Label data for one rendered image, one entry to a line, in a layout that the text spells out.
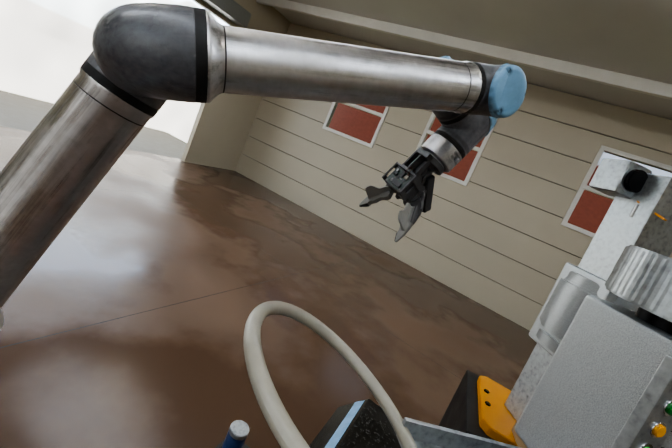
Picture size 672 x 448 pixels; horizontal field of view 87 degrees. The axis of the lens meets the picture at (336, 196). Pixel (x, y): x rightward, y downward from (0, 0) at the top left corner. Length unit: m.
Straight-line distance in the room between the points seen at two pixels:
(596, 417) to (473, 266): 6.20
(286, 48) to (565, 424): 1.01
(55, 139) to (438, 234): 6.89
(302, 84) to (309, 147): 7.94
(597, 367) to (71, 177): 1.11
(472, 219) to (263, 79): 6.75
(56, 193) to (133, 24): 0.29
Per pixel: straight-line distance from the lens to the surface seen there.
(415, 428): 1.00
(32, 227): 0.69
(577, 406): 1.11
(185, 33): 0.48
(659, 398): 1.00
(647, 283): 1.02
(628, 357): 1.05
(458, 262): 7.21
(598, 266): 1.99
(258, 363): 0.63
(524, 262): 7.14
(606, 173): 2.02
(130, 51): 0.50
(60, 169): 0.65
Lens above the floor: 1.64
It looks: 8 degrees down
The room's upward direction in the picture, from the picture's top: 23 degrees clockwise
